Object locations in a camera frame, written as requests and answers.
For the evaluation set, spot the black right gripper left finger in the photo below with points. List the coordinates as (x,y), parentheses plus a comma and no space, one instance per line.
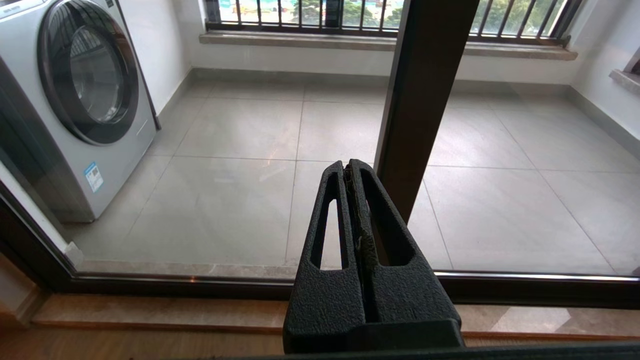
(330,300)

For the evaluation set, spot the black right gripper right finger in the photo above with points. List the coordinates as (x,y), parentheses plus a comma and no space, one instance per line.
(410,300)

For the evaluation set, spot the grey stone window sill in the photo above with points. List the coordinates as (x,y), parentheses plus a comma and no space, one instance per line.
(627,80)
(300,40)

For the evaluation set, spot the black balcony railing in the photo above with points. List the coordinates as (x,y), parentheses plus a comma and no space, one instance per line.
(280,15)

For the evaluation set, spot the white front-load washing machine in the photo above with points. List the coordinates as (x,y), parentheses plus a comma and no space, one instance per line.
(75,150)

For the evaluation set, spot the brown sliding door frame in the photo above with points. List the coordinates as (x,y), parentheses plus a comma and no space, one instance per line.
(550,291)

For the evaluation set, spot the dark balcony window frame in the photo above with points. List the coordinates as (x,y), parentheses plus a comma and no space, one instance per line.
(332,12)

